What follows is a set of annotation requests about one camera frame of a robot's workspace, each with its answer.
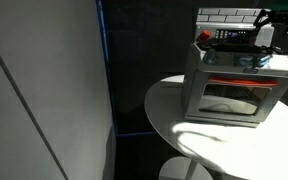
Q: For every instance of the grey toy stove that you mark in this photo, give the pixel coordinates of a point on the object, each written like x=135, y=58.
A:
x=229, y=100

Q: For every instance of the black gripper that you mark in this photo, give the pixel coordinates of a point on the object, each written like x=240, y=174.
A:
x=280, y=17

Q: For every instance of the white table pedestal base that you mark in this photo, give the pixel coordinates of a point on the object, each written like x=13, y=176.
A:
x=180, y=170

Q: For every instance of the blue edge strip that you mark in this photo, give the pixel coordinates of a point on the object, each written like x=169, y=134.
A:
x=108, y=63

